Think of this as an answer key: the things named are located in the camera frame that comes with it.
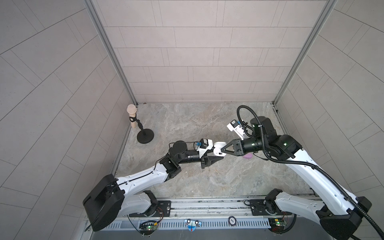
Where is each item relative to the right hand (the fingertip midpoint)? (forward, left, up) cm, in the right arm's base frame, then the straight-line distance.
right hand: (223, 152), depth 62 cm
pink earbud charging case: (-4, -9, +3) cm, 10 cm away
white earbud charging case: (+1, +2, 0) cm, 3 cm away
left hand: (0, 0, -4) cm, 4 cm away
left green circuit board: (-22, +35, -25) cm, 49 cm away
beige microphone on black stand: (+27, +45, -24) cm, 57 cm away
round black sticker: (-21, -3, -27) cm, 34 cm away
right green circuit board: (-24, -24, -29) cm, 44 cm away
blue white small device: (-21, +15, -25) cm, 36 cm away
